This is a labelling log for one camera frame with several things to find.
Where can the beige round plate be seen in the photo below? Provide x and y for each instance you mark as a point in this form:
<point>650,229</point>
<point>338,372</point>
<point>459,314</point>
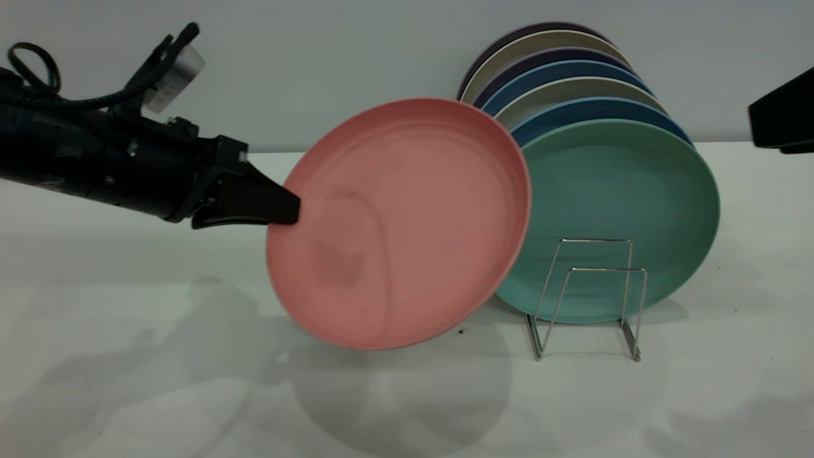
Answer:
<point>547,39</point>
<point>572,87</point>

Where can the green round plate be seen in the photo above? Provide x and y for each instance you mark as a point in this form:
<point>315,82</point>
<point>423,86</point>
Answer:
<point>623,191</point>

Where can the blue round plate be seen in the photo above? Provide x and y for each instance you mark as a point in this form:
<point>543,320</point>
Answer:
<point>566,69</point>
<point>591,108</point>

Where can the pink round plate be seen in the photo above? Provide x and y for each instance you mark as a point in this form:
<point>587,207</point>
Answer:
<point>407,222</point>

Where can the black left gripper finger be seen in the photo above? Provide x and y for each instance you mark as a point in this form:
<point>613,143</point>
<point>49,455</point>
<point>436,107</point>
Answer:
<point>219,222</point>
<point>261,202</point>

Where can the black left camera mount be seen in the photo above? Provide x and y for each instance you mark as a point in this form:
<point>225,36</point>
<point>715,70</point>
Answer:
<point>149,70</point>

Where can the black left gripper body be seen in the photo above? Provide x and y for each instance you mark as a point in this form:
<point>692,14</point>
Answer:
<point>165,168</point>

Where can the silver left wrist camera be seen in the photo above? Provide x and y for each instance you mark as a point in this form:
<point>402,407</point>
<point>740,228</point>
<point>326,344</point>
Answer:
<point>178,76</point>

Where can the purple round plate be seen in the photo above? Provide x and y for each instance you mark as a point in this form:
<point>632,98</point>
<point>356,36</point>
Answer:
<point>553,55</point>

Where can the dark maroon round plate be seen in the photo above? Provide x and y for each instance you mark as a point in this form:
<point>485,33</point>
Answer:
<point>553,26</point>

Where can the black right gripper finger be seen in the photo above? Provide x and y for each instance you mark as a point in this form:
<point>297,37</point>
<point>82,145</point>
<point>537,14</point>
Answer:
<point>785,117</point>
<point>800,151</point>

